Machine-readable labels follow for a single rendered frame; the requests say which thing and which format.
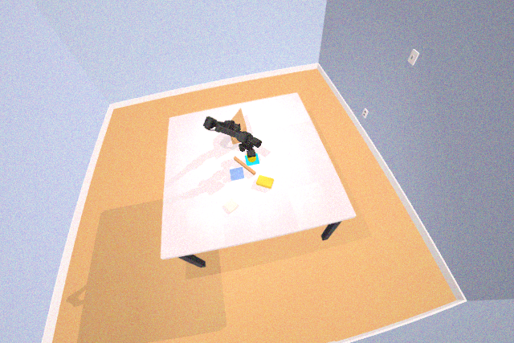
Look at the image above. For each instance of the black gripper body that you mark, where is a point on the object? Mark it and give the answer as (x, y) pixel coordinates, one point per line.
(251, 152)

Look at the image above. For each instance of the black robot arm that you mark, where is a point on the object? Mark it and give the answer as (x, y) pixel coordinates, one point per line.
(230, 128)

